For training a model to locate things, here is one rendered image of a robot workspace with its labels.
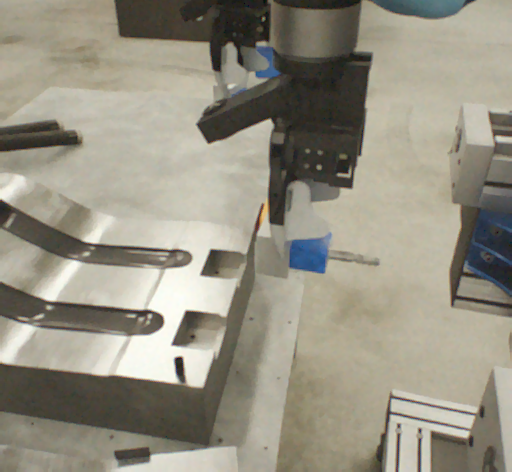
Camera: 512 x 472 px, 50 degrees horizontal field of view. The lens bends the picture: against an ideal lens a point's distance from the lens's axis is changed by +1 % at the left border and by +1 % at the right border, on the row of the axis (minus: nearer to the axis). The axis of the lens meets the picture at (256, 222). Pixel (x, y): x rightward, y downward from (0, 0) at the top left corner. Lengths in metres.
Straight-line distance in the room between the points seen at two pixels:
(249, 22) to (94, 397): 0.58
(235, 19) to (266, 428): 0.60
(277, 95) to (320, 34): 0.07
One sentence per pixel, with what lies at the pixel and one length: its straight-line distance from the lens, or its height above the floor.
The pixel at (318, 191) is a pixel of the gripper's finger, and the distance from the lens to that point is 0.60.
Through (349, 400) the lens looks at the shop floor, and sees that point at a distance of 1.66.
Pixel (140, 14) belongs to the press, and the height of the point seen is 0.19.
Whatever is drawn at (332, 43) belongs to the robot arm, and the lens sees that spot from 0.47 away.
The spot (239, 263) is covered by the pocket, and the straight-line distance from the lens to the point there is 0.68.
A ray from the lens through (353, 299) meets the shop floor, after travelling 1.94.
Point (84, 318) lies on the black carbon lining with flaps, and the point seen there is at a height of 0.88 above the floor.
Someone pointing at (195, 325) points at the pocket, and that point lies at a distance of 0.61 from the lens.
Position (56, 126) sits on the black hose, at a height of 0.82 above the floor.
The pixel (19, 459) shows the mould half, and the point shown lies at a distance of 0.52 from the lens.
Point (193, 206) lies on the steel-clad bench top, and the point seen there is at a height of 0.80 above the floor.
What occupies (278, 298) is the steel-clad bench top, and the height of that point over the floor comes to 0.80.
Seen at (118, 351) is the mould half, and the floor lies 0.89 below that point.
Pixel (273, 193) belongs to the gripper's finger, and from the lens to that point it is 0.52.
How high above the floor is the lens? 1.30
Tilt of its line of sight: 35 degrees down
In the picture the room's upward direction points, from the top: straight up
